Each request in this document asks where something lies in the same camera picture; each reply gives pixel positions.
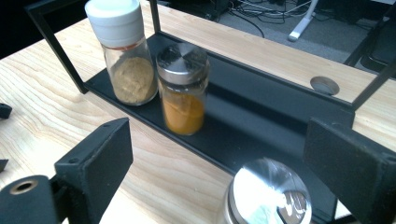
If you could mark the white-lid jar of beige powder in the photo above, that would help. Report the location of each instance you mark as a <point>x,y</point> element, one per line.
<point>130,74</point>

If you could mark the steel-lid glass spice jar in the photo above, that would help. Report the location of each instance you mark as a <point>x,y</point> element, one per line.
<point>264,193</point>

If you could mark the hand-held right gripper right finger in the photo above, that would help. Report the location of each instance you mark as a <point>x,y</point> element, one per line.
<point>351,168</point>

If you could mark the black metal spice rack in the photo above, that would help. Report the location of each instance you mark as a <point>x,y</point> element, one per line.
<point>249,105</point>

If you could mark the white table leg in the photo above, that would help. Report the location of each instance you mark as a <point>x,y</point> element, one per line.
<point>301,23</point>

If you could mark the dark equipment box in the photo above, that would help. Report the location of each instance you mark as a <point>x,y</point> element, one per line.
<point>199,7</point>

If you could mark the dark furniture base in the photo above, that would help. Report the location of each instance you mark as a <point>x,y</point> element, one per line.
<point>378,40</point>

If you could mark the steel-lid jar of orange powder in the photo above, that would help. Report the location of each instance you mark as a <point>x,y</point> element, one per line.
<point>183,105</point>

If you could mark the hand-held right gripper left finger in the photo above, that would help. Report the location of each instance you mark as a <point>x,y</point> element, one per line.
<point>96,168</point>

